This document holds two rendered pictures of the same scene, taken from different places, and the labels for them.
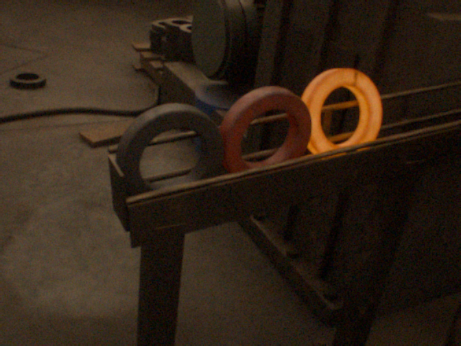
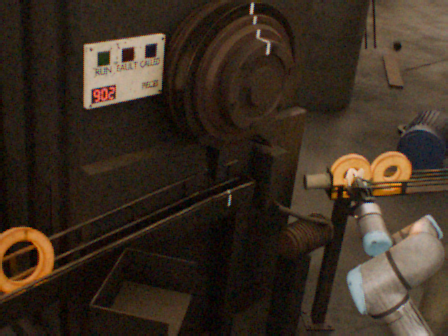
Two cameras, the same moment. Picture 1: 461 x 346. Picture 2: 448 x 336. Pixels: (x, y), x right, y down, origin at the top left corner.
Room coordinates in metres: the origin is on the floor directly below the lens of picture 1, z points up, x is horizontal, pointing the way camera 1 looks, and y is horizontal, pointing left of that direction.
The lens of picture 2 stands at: (-0.52, -0.33, 1.79)
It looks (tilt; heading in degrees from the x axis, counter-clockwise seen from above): 27 degrees down; 344
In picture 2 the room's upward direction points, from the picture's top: 7 degrees clockwise
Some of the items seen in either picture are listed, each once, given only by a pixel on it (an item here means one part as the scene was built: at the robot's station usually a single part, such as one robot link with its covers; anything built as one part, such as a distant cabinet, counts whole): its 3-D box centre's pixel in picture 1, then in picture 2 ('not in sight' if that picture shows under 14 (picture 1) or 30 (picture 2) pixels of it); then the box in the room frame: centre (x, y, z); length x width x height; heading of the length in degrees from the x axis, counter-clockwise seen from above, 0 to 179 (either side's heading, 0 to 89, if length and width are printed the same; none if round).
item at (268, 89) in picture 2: not in sight; (258, 85); (1.25, -0.89, 1.11); 0.28 x 0.06 x 0.28; 120
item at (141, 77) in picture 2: not in sight; (125, 70); (1.26, -0.49, 1.15); 0.26 x 0.02 x 0.18; 120
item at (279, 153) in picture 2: not in sight; (266, 176); (1.46, -1.04, 0.68); 0.11 x 0.08 x 0.24; 30
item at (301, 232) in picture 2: not in sight; (296, 278); (1.38, -1.19, 0.27); 0.22 x 0.13 x 0.53; 120
